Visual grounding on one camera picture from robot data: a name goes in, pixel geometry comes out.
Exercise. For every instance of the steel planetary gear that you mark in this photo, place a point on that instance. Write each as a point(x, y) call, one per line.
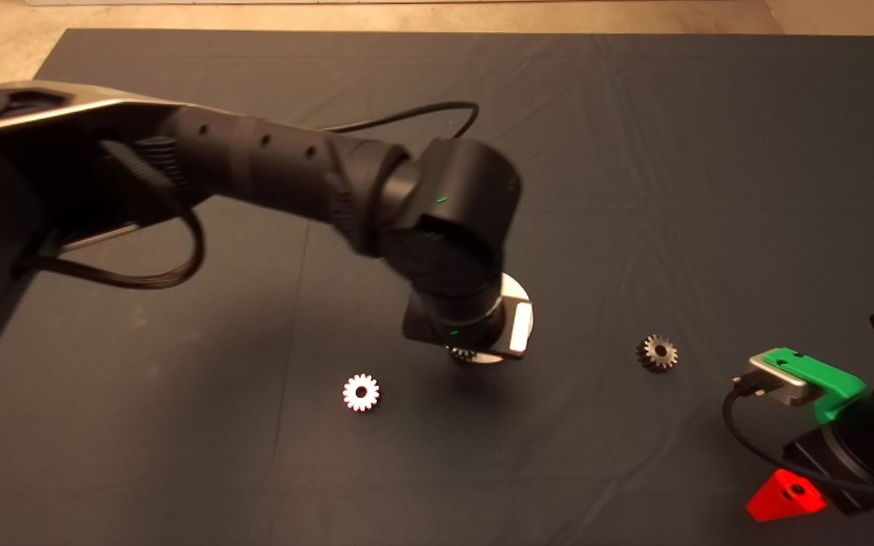
point(353, 400)
point(461, 354)
point(653, 362)

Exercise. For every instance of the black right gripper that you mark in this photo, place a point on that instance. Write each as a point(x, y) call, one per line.
point(843, 474)

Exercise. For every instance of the dark grey table cloth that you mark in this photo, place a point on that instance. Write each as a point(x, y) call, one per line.
point(634, 152)

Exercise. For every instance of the green right camera mount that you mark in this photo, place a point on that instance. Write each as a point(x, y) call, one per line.
point(824, 383)

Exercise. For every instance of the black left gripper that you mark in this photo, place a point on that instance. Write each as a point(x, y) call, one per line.
point(517, 330)

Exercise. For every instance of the round metal carrier plate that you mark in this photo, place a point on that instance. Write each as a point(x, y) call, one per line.
point(513, 287)

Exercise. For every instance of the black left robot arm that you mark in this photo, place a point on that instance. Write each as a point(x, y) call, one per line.
point(255, 167)

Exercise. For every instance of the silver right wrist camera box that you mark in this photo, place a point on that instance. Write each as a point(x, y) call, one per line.
point(778, 383)

